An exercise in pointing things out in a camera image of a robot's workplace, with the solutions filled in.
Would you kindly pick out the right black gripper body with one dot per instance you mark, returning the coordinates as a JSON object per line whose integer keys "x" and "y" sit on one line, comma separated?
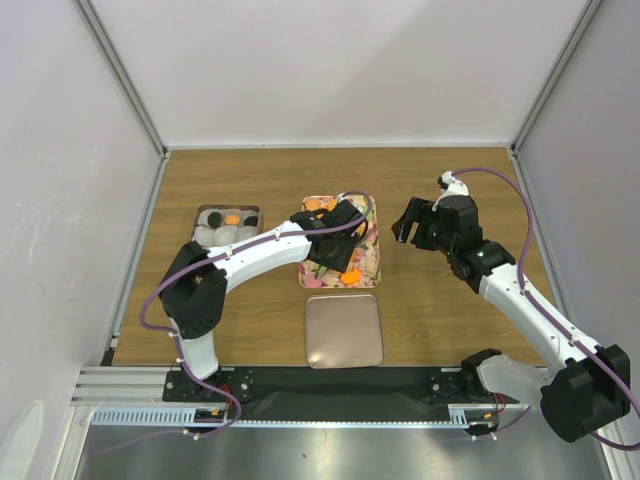
{"x": 429, "y": 234}

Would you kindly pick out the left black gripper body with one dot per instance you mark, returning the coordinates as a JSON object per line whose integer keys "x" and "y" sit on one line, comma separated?
{"x": 339, "y": 257}

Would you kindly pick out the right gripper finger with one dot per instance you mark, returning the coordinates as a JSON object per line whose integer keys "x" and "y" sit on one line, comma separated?
{"x": 417, "y": 210}
{"x": 403, "y": 231}

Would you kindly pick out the black round cookie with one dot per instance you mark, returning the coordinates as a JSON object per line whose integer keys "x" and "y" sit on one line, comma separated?
{"x": 252, "y": 221}
{"x": 215, "y": 219}

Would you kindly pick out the orange cookie small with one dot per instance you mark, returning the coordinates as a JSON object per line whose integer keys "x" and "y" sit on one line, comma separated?
{"x": 232, "y": 220}

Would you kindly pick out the metal serving tongs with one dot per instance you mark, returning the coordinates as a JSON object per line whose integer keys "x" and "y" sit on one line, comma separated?
{"x": 360, "y": 234}

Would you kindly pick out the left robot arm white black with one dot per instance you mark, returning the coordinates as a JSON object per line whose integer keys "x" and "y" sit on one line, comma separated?
{"x": 194, "y": 289}

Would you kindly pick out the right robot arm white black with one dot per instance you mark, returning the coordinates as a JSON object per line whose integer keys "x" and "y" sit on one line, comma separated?
{"x": 581, "y": 386}

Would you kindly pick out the orange fish cookie bottom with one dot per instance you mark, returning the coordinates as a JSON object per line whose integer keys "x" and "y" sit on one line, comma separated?
{"x": 351, "y": 277}

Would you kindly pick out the floral rectangular tray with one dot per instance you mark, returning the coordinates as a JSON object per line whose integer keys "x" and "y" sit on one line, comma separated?
{"x": 366, "y": 258}

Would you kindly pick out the orange cookie top left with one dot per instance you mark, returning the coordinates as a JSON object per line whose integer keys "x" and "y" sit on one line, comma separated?
{"x": 312, "y": 204}

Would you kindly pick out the metal tin lid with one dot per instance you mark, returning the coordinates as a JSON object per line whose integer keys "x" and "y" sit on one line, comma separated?
{"x": 343, "y": 331}

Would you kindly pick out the metal cookie tin box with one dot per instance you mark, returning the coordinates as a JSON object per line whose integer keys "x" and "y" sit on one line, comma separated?
{"x": 225, "y": 235}

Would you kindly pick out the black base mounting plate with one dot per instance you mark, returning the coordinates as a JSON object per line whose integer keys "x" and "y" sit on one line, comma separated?
{"x": 371, "y": 394}

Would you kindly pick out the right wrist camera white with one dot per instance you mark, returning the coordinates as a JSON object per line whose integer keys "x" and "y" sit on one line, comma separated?
{"x": 450, "y": 186}

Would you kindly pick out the grey cable duct right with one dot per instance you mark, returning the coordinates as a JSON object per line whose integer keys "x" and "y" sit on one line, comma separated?
{"x": 472, "y": 414}

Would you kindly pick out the grey cable duct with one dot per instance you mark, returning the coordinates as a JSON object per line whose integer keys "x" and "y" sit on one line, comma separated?
{"x": 472, "y": 414}
{"x": 190, "y": 417}

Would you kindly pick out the aluminium frame post right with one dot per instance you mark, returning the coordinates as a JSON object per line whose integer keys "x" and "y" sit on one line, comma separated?
{"x": 580, "y": 28}

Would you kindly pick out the aluminium frame post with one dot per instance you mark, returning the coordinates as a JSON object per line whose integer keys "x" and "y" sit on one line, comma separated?
{"x": 580, "y": 28}
{"x": 108, "y": 50}

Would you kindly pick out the grey cable duct left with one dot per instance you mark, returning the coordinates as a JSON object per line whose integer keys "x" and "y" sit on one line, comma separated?
{"x": 190, "y": 417}

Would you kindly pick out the aluminium frame post left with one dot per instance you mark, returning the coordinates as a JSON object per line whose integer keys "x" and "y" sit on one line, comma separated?
{"x": 108, "y": 50}

